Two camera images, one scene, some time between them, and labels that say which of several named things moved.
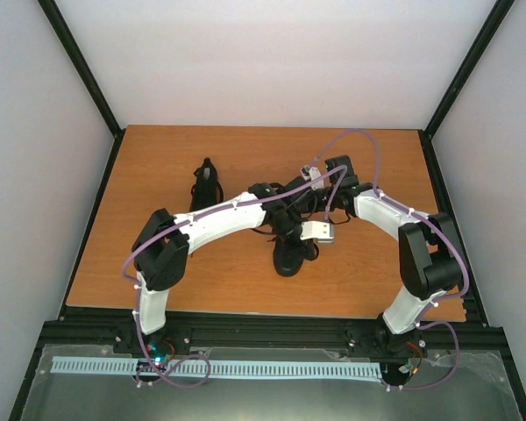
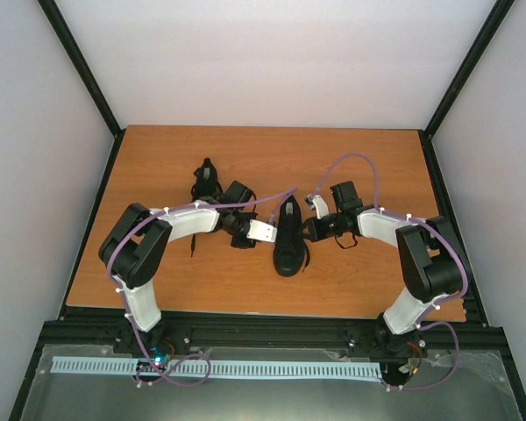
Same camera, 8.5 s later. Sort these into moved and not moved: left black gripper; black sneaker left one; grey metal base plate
Moved: left black gripper
Not moved: grey metal base plate; black sneaker left one
